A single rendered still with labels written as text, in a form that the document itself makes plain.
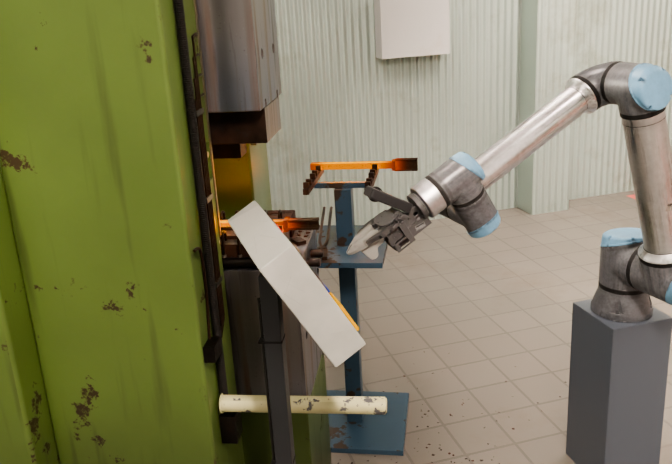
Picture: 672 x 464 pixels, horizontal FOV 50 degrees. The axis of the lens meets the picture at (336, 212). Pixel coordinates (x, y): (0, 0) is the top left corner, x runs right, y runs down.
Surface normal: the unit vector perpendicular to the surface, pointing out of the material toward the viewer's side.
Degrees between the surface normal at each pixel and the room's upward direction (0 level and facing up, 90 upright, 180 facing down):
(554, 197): 90
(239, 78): 90
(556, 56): 90
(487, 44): 90
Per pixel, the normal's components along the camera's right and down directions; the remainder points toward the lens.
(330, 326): 0.32, 0.27
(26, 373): 0.99, -0.02
